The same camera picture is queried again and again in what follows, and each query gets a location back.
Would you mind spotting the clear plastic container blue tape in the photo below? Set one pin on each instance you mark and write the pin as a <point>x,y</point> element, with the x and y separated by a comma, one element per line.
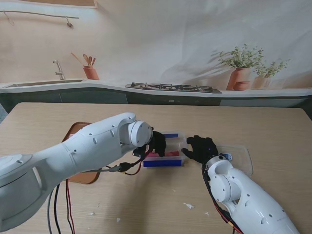
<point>161,163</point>

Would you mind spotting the brown wooden tray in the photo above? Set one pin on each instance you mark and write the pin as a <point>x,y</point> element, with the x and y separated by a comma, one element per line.
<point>83,179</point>

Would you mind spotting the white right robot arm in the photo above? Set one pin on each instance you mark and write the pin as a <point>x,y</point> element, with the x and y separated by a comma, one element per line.
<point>243,195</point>

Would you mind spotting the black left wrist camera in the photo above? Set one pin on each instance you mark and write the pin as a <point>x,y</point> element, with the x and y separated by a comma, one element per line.
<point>139,152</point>

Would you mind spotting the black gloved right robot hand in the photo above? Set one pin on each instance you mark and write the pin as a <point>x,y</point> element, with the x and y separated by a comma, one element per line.
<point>202,148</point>

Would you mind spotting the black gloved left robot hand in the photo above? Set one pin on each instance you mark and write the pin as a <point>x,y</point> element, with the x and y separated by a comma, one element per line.
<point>159,143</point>

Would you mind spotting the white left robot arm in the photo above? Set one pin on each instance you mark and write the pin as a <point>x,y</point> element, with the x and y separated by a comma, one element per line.
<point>85,148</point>

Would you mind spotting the raw bacon slices stack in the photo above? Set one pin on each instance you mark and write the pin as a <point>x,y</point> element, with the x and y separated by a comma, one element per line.
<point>173,154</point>

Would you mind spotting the raw pink bacon slice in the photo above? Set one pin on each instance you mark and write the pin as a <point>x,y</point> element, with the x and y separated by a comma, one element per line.
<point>72,135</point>

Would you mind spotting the clear lid with blue label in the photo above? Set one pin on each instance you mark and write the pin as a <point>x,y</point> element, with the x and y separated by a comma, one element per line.
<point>241,156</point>

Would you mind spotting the printed kitchen backdrop cloth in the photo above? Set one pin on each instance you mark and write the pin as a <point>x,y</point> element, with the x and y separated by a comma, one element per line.
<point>156,36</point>

